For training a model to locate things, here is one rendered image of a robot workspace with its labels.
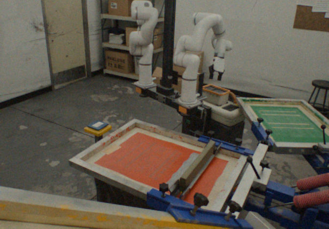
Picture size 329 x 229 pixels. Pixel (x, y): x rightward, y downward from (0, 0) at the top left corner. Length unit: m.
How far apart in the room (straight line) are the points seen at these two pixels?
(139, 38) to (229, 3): 3.36
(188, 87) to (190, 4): 3.74
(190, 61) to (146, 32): 0.38
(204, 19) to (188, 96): 0.48
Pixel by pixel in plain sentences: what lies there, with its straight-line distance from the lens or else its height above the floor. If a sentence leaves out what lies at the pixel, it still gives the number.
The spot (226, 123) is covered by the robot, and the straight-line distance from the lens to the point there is 2.33.
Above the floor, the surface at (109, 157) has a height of 0.96.
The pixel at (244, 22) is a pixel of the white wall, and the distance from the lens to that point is 5.08.
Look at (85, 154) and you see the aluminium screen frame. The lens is 1.56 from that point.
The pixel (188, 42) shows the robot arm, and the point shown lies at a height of 1.52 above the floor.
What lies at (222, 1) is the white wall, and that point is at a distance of 5.17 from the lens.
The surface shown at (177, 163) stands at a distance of 1.53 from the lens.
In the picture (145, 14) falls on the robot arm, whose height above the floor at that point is 1.66.
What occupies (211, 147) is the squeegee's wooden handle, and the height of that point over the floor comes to 1.06.
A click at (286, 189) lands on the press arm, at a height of 1.04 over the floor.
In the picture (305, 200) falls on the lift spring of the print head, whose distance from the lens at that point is 1.27.
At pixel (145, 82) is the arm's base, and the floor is 1.16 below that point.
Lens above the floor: 1.83
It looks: 23 degrees down
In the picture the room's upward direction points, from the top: 2 degrees clockwise
